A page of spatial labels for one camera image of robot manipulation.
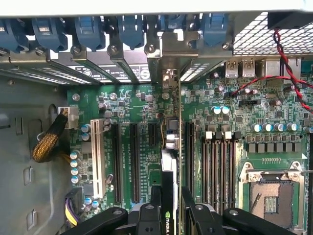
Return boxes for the short black expansion slot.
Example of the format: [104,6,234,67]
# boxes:
[147,121,157,147]

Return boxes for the white PCI expansion slot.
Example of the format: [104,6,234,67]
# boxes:
[89,118,107,199]

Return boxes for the silver slot cover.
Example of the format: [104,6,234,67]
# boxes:
[144,43,162,84]
[70,45,119,84]
[107,43,141,84]

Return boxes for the black yellow braided cable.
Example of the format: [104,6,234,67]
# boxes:
[31,111,69,164]

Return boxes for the open grey PC case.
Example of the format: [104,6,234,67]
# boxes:
[0,0,313,235]

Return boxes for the green motherboard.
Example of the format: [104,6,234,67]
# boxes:
[66,57,313,235]

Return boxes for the black plug yellow purple wires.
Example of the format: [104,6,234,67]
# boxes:
[64,188,84,230]

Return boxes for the silver USB port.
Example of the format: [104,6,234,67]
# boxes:
[224,59,239,78]
[241,59,256,78]

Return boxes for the blue card retention clip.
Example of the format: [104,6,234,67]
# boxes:
[116,14,145,50]
[74,16,106,52]
[31,17,68,52]
[202,12,230,47]
[0,18,29,54]

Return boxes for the red black twisted wire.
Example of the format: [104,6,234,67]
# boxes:
[231,28,313,114]

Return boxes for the silver rear port block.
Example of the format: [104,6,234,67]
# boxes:
[262,58,302,83]

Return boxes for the CPU socket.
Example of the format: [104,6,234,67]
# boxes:
[237,160,308,231]

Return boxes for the long black expansion slot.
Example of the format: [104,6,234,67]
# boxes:
[129,122,141,204]
[111,122,123,204]
[185,120,196,198]

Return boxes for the white power connector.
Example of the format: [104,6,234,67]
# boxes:
[58,104,80,130]

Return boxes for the black RAM slot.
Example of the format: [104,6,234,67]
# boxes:
[202,131,213,209]
[231,131,242,213]
[221,131,232,213]
[212,131,223,213]

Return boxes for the black case switch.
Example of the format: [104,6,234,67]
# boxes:
[267,11,313,30]

